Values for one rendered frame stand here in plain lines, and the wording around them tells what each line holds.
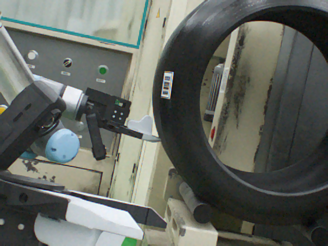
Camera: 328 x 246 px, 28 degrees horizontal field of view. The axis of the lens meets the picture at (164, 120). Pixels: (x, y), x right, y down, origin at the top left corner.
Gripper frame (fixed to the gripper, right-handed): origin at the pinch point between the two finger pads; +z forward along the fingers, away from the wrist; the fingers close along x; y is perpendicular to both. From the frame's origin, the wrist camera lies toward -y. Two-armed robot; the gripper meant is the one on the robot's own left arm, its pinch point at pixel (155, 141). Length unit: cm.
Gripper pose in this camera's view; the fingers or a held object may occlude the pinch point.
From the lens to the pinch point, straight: 161.3
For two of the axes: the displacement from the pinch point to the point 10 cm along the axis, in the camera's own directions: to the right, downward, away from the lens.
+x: -0.7, -0.6, 10.0
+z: 9.4, 3.2, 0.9
